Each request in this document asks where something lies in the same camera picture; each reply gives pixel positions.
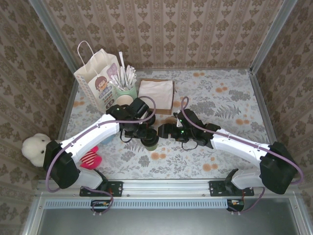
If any aluminium frame post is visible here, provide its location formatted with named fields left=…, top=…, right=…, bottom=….
left=249, top=0, right=299, bottom=74
left=27, top=0, right=81, bottom=75

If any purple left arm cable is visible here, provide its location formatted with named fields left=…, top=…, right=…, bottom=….
left=45, top=96, right=157, bottom=216

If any white teddy bear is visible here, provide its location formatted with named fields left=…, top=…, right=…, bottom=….
left=22, top=133, right=53, bottom=167

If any brown cardboard napkin tray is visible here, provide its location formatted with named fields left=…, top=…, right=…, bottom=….
left=137, top=78, right=176, bottom=116

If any stack of green paper cups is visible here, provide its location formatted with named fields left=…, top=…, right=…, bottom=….
left=115, top=95, right=134, bottom=109

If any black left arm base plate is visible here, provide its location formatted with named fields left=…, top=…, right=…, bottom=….
left=79, top=180, right=123, bottom=197

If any white paper napkin stack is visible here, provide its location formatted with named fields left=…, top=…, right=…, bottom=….
left=138, top=80, right=175, bottom=110

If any aluminium table edge rail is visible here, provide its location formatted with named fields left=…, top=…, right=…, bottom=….
left=46, top=72, right=81, bottom=181
left=248, top=69, right=289, bottom=178
left=134, top=68, right=252, bottom=73

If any aluminium mounting rail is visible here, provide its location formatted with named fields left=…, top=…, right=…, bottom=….
left=36, top=178, right=301, bottom=198

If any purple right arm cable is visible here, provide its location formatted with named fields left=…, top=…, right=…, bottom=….
left=180, top=96, right=305, bottom=216

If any plush doll with glasses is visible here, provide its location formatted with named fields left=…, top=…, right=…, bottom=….
left=79, top=146, right=103, bottom=170

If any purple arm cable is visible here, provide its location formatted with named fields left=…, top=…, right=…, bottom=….
left=180, top=96, right=305, bottom=216
left=45, top=96, right=157, bottom=216

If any grey slotted cable duct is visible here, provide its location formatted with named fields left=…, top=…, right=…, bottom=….
left=45, top=198, right=228, bottom=210

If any white printed paper bag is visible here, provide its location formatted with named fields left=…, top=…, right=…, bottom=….
left=74, top=40, right=122, bottom=112

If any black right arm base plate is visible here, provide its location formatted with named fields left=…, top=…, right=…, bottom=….
left=209, top=180, right=255, bottom=197

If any long white paper-wrapped straw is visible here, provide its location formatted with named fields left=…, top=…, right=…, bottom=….
left=118, top=51, right=126, bottom=85

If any mint green straw holder cup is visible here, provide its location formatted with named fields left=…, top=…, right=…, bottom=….
left=114, top=82, right=137, bottom=99

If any green coffee cup black lid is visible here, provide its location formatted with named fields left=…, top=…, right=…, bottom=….
left=140, top=129, right=160, bottom=152

